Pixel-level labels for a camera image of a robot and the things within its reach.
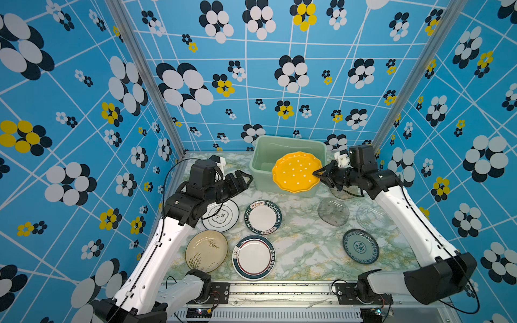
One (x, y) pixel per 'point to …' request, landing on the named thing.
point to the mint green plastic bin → (267, 150)
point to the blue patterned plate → (361, 246)
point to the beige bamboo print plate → (207, 251)
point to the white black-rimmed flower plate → (227, 217)
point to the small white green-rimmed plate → (262, 217)
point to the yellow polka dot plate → (294, 172)
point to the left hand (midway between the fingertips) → (249, 179)
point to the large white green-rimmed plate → (254, 257)
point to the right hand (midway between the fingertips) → (316, 172)
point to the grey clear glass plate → (333, 211)
